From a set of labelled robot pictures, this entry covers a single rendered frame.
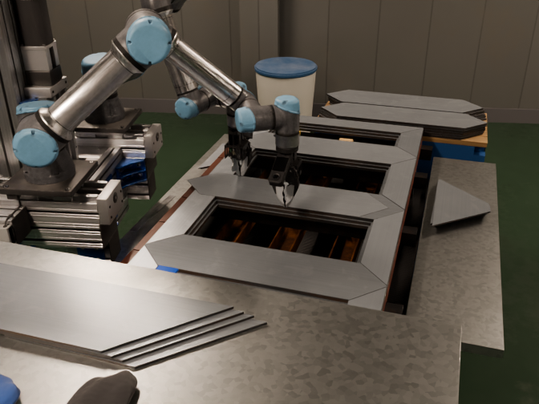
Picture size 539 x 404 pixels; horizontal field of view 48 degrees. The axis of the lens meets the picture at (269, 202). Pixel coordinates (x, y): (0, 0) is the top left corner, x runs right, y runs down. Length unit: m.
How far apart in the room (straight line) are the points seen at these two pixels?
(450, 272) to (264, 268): 0.60
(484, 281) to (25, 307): 1.30
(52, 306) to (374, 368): 0.65
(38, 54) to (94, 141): 0.45
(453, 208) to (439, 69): 3.06
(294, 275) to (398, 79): 3.64
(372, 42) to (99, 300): 4.09
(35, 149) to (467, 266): 1.33
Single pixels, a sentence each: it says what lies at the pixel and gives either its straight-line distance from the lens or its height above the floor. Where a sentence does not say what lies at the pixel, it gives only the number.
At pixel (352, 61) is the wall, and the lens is 5.13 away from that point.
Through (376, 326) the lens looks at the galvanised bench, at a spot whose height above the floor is 1.05.
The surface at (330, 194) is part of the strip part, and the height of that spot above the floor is 0.85.
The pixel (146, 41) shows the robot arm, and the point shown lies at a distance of 1.63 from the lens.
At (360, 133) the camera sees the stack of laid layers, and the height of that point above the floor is 0.83.
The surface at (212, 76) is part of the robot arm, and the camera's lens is 1.85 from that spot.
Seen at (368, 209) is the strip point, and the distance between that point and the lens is 2.06.
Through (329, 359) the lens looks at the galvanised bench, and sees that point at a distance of 1.16.
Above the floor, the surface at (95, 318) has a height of 1.07.
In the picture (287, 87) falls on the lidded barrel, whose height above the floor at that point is 0.48.
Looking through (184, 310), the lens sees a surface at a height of 1.07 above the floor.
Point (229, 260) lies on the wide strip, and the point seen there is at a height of 0.85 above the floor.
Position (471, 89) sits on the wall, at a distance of 5.31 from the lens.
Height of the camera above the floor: 1.85
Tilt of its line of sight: 29 degrees down
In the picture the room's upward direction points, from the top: straight up
